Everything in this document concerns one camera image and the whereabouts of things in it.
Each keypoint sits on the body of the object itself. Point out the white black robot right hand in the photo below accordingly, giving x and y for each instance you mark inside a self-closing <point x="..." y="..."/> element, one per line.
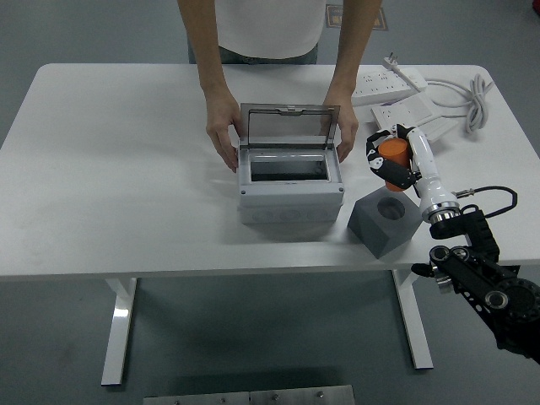
<point x="430" y="181"/>

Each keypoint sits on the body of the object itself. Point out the person's right hand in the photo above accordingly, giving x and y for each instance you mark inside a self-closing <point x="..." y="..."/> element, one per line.
<point x="221" y="126"/>

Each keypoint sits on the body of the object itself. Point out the person's left hand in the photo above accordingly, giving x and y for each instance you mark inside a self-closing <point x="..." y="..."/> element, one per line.
<point x="348" y="122"/>

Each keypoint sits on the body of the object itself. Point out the orange cylinder battery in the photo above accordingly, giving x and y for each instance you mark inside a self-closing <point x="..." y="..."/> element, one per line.
<point x="392" y="152"/>

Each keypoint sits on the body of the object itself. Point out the transparent hinged box lid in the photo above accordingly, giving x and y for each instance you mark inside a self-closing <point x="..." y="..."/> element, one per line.
<point x="291" y="110"/>

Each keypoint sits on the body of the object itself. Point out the grey plastic electrical box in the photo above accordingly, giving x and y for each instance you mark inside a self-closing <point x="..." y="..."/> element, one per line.
<point x="291" y="202"/>

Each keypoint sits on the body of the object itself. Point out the person's right forearm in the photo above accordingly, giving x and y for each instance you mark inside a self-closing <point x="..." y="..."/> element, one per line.
<point x="202" y="42"/>

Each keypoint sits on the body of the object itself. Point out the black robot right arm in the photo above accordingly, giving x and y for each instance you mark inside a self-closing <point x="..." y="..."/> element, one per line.
<point x="485" y="274"/>

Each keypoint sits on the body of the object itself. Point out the person's left forearm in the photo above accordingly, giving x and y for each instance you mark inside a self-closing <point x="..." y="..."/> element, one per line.
<point x="352" y="42"/>

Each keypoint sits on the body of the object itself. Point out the long white power strip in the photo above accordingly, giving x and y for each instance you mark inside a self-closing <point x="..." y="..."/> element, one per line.
<point x="379" y="86"/>

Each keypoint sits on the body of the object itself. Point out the white socket panel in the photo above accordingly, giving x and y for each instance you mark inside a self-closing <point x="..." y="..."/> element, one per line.
<point x="401" y="111"/>

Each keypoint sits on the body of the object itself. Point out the white power plug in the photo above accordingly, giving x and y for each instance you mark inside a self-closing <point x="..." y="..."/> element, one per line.
<point x="392" y="63"/>

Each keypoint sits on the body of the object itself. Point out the grey foam block holder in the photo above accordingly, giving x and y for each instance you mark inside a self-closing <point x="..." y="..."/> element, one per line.
<point x="379" y="238"/>

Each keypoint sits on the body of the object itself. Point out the brown floor sign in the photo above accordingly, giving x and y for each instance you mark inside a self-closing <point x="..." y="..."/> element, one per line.
<point x="380" y="21"/>

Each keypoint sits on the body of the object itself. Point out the person's torso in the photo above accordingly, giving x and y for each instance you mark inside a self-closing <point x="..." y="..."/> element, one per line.
<point x="266" y="29"/>

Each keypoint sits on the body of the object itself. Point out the white table leg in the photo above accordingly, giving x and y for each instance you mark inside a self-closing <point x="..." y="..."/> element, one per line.
<point x="120" y="320"/>
<point x="415" y="320"/>

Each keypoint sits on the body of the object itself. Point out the grey metal plate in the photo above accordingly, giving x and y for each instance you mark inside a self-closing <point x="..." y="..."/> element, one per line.
<point x="249" y="396"/>

